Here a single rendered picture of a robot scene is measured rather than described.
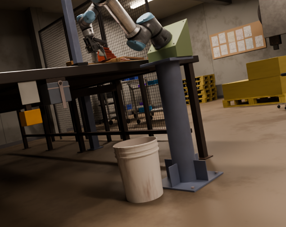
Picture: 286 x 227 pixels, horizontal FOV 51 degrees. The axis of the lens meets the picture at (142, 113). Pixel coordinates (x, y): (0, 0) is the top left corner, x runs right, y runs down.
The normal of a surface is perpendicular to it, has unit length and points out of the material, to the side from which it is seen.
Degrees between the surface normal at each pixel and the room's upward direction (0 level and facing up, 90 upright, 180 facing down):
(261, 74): 90
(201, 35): 90
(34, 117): 90
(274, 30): 90
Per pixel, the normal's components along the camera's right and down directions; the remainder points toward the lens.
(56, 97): 0.68, -0.07
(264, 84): -0.80, 0.19
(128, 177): -0.58, 0.22
